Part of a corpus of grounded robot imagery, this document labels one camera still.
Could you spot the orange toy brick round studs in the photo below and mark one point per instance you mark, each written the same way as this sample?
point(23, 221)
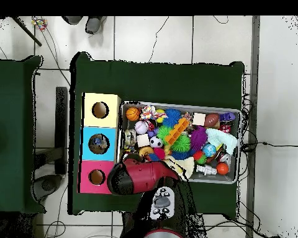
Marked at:
point(177, 131)

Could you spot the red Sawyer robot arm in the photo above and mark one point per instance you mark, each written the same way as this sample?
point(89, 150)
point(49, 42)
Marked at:
point(144, 178)

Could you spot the wooden box three holes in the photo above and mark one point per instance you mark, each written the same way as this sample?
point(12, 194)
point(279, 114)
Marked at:
point(111, 121)

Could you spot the clear shallow mesh bin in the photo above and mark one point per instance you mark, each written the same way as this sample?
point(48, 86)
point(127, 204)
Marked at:
point(179, 104)

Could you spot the small black white soccer ball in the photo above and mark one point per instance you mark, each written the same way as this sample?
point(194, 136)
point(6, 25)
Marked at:
point(156, 142)

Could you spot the small orange basketball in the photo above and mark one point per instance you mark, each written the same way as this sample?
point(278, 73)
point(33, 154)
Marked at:
point(132, 114)

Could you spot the blue spiky ball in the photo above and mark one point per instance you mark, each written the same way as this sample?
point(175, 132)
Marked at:
point(172, 117)

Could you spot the green spiky ball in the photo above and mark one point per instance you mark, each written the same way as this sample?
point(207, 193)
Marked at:
point(181, 144)

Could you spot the purple spiky ball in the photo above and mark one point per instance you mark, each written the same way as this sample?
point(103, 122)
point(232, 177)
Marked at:
point(198, 138)

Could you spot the cream knitted cloth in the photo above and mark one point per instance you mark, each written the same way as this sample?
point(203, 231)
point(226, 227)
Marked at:
point(187, 166)

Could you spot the brown toy football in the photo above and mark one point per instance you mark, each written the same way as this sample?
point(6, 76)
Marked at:
point(212, 120)

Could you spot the light blue cloth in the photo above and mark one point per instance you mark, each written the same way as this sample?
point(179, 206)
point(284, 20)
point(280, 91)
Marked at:
point(222, 140)

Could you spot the red orange ball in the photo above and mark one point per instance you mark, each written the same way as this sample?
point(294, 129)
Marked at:
point(222, 169)

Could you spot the black upright bar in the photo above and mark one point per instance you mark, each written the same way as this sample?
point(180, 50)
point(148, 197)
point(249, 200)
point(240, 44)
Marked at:
point(61, 129)

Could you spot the grey round base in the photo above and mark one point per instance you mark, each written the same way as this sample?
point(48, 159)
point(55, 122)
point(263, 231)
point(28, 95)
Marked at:
point(48, 184)

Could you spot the dark green side table cloth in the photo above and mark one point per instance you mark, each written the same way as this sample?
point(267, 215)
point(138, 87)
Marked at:
point(12, 148)

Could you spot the small colourful item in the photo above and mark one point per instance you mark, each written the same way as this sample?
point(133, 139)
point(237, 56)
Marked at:
point(39, 23)

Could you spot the black stick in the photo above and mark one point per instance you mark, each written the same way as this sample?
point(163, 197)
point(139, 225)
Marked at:
point(25, 29)

